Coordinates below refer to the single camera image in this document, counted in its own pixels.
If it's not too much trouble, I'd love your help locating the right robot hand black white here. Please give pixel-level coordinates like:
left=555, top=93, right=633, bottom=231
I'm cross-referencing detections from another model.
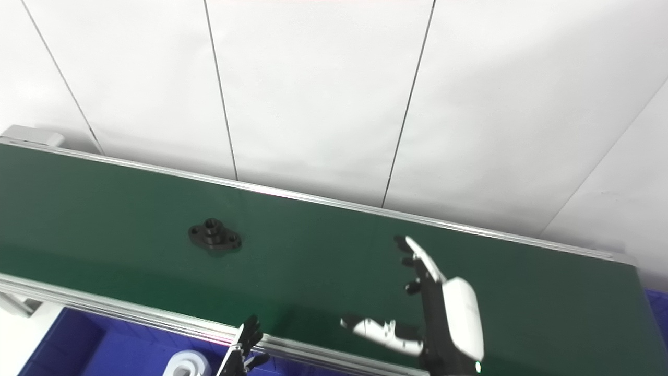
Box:
left=340, top=236, right=485, bottom=376

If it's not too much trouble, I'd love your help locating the blue plastic bin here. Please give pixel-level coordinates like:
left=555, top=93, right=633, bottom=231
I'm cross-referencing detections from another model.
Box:
left=644, top=289, right=668, bottom=337
left=17, top=307, right=340, bottom=376

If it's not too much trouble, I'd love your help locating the green conveyor belt aluminium frame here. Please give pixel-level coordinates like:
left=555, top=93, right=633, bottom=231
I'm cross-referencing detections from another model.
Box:
left=0, top=124, right=668, bottom=376

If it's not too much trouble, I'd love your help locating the white flanged machine part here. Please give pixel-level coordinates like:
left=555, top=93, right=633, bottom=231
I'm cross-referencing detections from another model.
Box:
left=162, top=350, right=212, bottom=376

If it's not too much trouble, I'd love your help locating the white support stand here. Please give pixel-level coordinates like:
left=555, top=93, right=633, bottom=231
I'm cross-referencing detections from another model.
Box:
left=0, top=291, right=64, bottom=376

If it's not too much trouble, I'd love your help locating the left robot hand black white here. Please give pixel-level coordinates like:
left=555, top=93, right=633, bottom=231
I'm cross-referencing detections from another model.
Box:
left=216, top=314, right=271, bottom=376

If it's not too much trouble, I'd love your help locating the black flanged machine part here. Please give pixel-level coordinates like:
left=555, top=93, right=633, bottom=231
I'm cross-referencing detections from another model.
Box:
left=188, top=218, right=243, bottom=257

